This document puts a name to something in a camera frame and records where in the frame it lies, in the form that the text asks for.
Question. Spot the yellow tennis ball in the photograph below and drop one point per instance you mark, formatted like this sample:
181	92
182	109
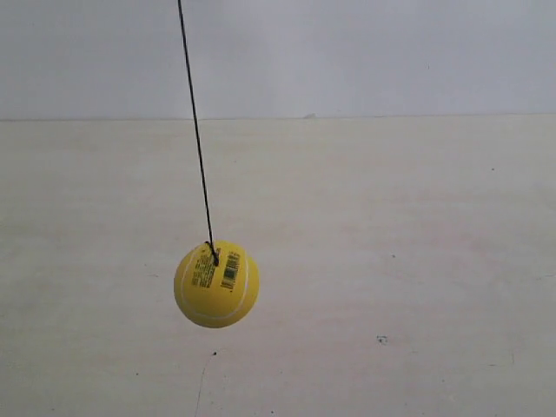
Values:
215	287

